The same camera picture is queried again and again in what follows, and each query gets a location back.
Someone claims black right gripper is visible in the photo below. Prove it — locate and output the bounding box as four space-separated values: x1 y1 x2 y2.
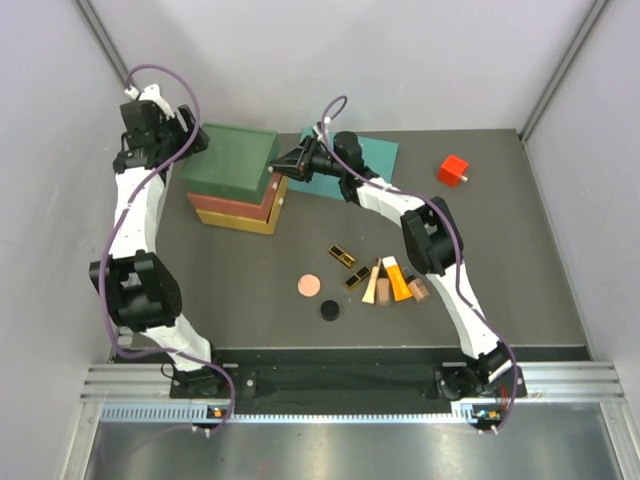
269 138 345 185

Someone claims green top drawer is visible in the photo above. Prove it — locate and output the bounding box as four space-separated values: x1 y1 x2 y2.
256 130 280 202

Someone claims three-tier drawer organizer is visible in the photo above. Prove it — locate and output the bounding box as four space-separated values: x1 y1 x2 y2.
180 123 268 235

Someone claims foundation bottle black cap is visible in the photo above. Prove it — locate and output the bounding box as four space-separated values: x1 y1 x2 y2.
402 267 430 303

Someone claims orange cream tube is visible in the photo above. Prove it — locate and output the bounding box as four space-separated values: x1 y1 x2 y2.
382 256 412 302

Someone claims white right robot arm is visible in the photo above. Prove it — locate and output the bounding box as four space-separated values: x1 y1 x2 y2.
269 131 519 400

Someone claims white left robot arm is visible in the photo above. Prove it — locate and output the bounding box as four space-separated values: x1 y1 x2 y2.
89 99 229 399

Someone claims red middle drawer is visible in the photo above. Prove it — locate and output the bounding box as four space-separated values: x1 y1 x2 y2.
259 173 282 221

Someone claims yellow bottom drawer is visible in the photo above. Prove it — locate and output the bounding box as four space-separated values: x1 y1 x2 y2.
267 177 288 235

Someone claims teal mat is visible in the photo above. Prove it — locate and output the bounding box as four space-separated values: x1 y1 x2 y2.
288 135 399 200

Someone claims gold black lipstick upper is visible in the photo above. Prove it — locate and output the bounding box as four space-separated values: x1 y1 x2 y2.
329 245 356 268

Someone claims gold black lipstick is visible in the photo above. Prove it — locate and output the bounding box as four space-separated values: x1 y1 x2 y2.
329 245 356 268
344 266 371 290

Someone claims pink round compact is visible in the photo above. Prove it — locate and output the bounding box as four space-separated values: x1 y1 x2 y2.
297 274 321 297

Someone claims gold black lipstick lower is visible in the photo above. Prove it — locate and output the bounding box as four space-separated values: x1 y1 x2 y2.
344 266 371 290

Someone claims beige concealer tube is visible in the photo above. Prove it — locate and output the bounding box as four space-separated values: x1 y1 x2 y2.
361 257 381 305

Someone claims beige foundation bottle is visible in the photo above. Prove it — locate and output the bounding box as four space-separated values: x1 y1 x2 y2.
376 278 392 306

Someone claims red cube with peg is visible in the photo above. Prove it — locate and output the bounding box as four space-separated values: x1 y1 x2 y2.
437 155 469 188

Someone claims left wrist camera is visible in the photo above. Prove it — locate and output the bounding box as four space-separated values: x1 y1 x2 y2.
124 84 175 118

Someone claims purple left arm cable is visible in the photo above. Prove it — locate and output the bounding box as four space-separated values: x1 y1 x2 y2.
97 63 236 436

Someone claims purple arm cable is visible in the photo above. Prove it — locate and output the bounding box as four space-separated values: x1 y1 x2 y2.
319 95 519 434
97 63 236 436

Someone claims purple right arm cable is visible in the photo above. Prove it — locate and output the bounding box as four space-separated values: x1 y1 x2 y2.
319 95 519 434

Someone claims aluminium front rail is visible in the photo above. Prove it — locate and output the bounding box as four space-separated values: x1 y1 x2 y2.
80 361 625 425

